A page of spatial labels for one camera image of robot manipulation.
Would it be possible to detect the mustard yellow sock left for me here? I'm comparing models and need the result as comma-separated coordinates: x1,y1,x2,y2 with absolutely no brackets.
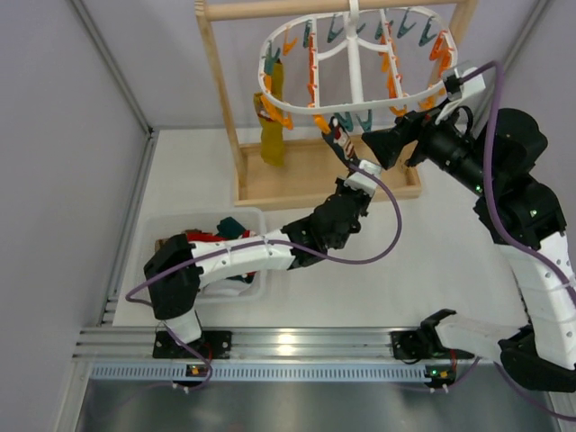
271,59,284,101

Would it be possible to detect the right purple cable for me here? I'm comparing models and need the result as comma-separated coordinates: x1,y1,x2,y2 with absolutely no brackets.
458,60,576,422

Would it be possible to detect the mustard yellow sock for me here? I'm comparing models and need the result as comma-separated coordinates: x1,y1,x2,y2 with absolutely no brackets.
271,59,284,101
253,93,284,167

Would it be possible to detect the mustard yellow sock right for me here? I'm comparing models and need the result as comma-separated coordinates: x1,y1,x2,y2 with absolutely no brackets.
253,93,284,167

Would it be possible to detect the green christmas sock in bin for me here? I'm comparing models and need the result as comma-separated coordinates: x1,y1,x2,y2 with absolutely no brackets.
217,217,247,239

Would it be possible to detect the perforated cable duct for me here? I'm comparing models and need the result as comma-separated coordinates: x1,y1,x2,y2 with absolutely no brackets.
89,363,455,383

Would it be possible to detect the translucent plastic bin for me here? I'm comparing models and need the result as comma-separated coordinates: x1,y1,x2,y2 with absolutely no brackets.
122,207,269,305

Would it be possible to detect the dark navy sock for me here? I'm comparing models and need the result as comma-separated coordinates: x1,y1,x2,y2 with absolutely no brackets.
321,116,359,176

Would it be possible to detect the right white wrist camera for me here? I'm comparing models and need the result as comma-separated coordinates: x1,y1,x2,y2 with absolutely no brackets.
434,64,486,125

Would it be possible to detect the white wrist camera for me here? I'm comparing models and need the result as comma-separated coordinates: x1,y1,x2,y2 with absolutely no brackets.
434,64,486,125
344,159,383,195

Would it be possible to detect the white clip hanger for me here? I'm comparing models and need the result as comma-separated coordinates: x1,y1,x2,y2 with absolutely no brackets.
258,6,458,132

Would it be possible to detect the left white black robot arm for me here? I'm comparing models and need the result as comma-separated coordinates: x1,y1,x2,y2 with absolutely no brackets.
143,174,376,345

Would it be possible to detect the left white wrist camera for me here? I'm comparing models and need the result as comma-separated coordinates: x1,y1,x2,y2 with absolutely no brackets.
344,159,383,195

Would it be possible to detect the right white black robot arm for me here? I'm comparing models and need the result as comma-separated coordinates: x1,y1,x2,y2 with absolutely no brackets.
362,108,575,393

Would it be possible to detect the wooden hanger stand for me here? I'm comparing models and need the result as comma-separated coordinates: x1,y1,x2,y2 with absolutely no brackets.
194,1,476,211

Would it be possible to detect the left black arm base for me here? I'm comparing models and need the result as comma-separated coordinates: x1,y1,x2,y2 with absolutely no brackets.
152,330,232,360

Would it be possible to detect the aluminium rail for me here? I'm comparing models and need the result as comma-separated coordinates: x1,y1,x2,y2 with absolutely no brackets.
71,327,532,361

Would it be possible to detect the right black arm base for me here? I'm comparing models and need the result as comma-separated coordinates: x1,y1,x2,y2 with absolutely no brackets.
391,329,450,361

